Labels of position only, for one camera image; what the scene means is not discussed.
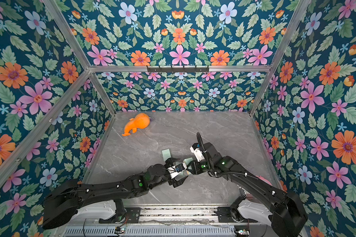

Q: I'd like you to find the mint green box lid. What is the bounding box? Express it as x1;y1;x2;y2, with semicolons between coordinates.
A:
183;158;193;170

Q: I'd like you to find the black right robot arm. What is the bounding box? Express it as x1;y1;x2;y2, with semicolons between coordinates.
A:
189;143;308;237

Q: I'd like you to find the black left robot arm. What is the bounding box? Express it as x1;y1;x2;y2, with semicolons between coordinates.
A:
42;158;187;230

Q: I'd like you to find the orange plush toy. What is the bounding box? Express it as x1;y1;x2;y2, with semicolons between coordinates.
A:
122;113;151;136

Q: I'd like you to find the pink alarm clock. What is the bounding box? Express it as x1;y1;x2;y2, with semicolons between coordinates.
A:
257;176;272;186

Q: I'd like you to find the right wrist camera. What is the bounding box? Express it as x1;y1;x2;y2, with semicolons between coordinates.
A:
190;143;205;162

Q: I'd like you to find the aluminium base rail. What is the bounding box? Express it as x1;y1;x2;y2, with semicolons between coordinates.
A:
62;204;300;227

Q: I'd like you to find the black hook rail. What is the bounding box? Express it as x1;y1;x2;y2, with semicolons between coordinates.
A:
146;66;210;73

